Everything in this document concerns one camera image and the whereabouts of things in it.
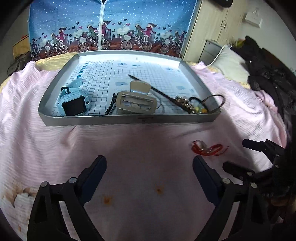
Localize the red string bracelet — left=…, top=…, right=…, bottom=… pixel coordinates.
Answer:
left=191, top=139, right=230, bottom=157

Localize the black hair tie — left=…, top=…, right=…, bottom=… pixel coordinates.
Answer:
left=201, top=94, right=225, bottom=113

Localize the yellow charm black cord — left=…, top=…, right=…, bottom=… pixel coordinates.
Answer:
left=188, top=96, right=209, bottom=114

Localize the dark flower hair stick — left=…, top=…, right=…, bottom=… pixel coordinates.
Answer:
left=127, top=74, right=197, bottom=114

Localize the beige hair claw clip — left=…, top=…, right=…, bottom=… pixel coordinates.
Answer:
left=116, top=80, right=157, bottom=115

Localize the black clothes pile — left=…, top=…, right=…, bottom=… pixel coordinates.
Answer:
left=231, top=36, right=295, bottom=130

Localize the pink bed blanket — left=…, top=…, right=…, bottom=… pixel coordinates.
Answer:
left=1, top=62, right=287, bottom=240

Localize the white pillow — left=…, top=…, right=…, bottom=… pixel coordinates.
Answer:
left=209, top=45, right=250, bottom=84

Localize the grey bedside drawer cabinet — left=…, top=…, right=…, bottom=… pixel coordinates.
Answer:
left=199, top=40, right=222, bottom=65

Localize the light blue smart watch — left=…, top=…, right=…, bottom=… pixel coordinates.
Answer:
left=57, top=78, right=91, bottom=116

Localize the white paper bag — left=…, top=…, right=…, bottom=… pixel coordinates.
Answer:
left=244, top=8, right=263, bottom=28

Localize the beige wooden wardrobe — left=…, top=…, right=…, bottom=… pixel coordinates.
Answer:
left=182, top=0, right=247, bottom=62

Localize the grey shallow tray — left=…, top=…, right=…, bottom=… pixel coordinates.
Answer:
left=38, top=50, right=221, bottom=126

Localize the grey bag on floor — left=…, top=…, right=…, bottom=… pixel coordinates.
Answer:
left=7, top=51, right=32, bottom=76

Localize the yellow wooden box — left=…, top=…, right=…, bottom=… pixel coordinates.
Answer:
left=12, top=35, right=30, bottom=58

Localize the blue fabric wardrobe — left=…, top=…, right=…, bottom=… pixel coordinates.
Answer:
left=29, top=0, right=198, bottom=60

